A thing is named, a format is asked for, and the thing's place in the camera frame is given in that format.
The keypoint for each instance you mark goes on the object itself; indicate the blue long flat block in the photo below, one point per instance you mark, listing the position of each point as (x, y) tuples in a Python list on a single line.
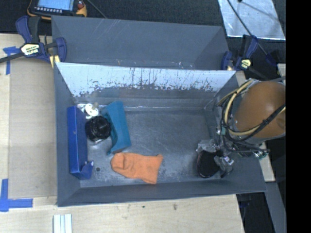
[(76, 139)]

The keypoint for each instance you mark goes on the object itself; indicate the black round object red rim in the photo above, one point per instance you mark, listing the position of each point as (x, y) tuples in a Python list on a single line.
[(206, 165)]

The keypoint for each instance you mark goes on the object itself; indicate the pale wood flat board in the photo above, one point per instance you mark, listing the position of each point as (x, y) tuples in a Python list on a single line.
[(31, 130)]

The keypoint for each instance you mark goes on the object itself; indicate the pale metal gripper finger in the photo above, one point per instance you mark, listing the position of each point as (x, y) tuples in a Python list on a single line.
[(206, 146), (228, 164)]

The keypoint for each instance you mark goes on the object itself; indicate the small white plastic piece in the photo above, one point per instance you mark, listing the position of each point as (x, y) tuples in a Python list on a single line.
[(90, 109)]

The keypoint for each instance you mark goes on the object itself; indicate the grey metal bin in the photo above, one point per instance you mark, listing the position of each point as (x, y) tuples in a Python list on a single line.
[(170, 130)]

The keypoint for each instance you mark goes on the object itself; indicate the orange cloth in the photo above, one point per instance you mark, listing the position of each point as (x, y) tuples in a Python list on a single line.
[(136, 166)]

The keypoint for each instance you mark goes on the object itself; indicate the black round ribbed cap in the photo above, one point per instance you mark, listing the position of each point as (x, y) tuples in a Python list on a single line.
[(98, 128)]

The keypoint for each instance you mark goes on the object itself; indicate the teal long flat block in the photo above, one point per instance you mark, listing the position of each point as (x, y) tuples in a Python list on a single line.
[(119, 127)]

